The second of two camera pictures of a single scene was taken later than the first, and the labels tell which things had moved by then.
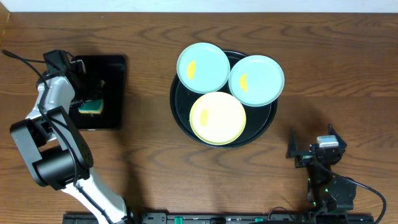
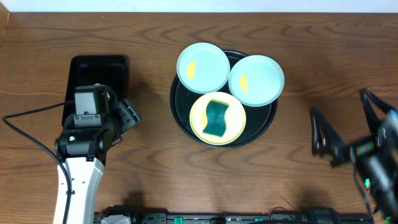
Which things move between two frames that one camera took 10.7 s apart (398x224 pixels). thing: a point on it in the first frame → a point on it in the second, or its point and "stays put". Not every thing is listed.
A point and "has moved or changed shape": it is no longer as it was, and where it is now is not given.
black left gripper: [76, 101] → [129, 111]
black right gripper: [314, 156] → [347, 149]
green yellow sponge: [92, 106] has moved or changed shape
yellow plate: [217, 118] stays put
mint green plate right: [256, 80] stays put
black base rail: [224, 218] stays put
